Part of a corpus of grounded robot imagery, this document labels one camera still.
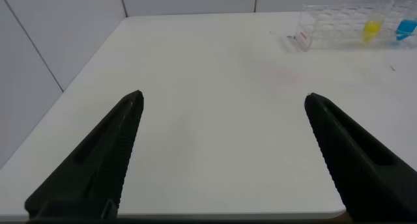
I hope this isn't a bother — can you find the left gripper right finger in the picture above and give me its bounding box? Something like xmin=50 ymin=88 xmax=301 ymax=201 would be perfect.
xmin=304 ymin=92 xmax=417 ymax=223

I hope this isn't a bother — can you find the yellow pigment test tube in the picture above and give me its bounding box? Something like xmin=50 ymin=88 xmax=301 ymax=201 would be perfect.
xmin=362 ymin=0 xmax=401 ymax=44

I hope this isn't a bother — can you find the clear acrylic test tube rack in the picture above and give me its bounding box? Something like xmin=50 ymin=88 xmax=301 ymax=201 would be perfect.
xmin=295 ymin=2 xmax=417 ymax=52

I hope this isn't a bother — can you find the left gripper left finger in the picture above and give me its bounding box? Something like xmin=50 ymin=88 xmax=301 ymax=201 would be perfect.
xmin=24 ymin=89 xmax=145 ymax=220

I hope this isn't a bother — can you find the blue pigment test tube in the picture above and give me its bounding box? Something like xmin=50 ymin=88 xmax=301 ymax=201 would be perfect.
xmin=395 ymin=0 xmax=417 ymax=42

